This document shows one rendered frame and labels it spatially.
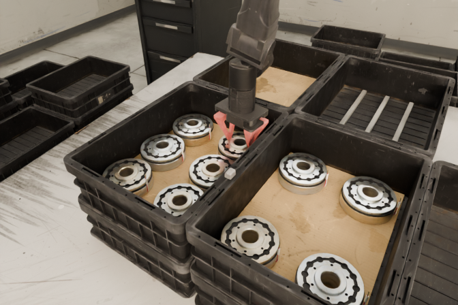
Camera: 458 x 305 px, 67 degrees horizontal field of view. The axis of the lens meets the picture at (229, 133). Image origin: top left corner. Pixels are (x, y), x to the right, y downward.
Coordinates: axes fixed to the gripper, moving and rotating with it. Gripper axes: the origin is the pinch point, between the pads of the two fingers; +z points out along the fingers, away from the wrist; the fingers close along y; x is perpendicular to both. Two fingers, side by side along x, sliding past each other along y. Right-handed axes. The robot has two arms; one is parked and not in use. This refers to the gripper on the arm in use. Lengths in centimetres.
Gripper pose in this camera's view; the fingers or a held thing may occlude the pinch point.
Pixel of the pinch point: (240, 141)
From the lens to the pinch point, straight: 81.1
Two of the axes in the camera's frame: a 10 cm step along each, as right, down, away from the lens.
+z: -0.2, 8.2, 5.8
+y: -7.7, -3.8, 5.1
